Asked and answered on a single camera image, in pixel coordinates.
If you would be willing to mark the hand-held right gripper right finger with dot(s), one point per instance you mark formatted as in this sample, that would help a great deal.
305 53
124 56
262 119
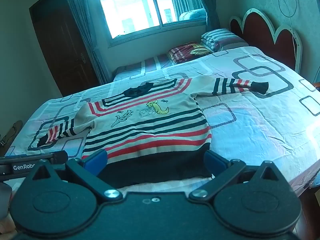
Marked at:
215 161

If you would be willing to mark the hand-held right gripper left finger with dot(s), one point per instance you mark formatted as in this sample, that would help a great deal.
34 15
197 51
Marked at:
96 160

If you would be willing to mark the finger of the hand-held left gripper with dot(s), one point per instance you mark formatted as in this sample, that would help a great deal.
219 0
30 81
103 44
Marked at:
60 157

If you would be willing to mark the striped knit sweater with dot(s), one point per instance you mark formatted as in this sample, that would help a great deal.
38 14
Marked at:
150 130

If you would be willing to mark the bed with patterned sheet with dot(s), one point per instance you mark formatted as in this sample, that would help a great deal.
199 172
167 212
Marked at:
250 135

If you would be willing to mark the small bed with striped sheet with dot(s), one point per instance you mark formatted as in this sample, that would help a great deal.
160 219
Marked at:
150 63

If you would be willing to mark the dark red patterned pillow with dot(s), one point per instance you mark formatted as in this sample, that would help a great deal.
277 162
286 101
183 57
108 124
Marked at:
185 52

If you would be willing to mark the dark wooden door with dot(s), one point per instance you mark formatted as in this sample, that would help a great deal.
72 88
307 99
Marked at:
57 42

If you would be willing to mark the grey striped pillow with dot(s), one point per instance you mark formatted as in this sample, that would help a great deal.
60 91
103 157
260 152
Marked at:
217 38

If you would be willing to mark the wooden nightstand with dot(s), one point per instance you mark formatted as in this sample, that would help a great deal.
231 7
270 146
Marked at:
317 86

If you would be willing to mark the blue curtain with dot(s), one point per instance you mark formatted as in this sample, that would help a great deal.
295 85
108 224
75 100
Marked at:
82 30
210 5

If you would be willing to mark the red heart-shaped headboard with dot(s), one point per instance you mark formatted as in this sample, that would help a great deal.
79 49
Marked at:
260 30

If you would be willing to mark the folded blue blanket on sill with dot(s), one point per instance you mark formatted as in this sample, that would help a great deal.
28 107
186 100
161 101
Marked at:
192 15

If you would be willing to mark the window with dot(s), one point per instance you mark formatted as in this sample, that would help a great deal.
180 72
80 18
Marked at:
130 10

